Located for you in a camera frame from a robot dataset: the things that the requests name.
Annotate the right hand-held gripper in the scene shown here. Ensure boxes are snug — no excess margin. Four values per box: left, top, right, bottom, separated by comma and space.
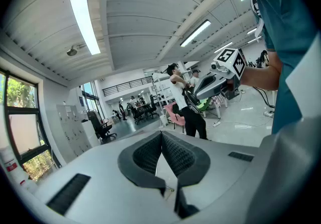
194, 48, 247, 101

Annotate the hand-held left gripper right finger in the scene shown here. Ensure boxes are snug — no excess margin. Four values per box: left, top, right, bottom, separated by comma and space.
162, 131, 211, 220

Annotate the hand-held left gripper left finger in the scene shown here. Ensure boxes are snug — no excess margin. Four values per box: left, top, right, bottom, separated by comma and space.
117, 131, 167, 196

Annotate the person's right forearm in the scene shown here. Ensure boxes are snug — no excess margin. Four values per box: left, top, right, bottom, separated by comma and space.
239, 51, 283, 92

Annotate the person's right hand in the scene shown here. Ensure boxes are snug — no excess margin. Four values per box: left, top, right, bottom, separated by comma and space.
226, 79, 238, 93

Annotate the checkered white table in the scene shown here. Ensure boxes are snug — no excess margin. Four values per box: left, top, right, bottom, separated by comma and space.
211, 92, 229, 119

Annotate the black and green bag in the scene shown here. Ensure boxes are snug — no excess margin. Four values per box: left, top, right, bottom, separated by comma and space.
182, 87, 212, 115

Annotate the black office chair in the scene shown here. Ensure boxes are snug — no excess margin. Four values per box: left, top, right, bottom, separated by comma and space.
133, 106, 148, 125
86, 109, 118, 144
148, 94, 161, 119

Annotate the pink chair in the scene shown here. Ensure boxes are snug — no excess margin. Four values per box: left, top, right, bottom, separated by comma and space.
164, 101, 187, 133

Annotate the white shelf rack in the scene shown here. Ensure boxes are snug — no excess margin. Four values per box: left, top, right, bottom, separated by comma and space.
149, 71, 177, 126

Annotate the low white cabinet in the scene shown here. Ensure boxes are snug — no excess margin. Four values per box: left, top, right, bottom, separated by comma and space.
80, 119, 101, 147

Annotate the white locker cabinet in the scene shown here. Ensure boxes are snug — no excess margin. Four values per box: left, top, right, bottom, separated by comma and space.
56, 103, 93, 158

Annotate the black balcony railing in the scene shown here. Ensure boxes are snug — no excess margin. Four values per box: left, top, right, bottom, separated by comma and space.
101, 75, 154, 97

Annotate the person's teal shirt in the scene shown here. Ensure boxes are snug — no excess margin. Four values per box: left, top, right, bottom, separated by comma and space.
245, 0, 317, 135

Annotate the black framed window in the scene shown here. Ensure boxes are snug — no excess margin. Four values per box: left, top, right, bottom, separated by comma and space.
0, 68, 61, 182

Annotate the round ceiling lamp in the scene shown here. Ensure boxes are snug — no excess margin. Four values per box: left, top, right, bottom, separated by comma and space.
66, 45, 79, 57

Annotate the white bottle red label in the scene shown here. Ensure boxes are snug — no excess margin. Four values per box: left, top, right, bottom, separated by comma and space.
0, 145, 29, 186

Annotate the black cable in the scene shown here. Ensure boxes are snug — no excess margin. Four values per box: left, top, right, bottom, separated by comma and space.
252, 86, 276, 110

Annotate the white lanyard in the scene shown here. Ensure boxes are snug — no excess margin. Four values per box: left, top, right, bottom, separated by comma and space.
250, 0, 264, 40

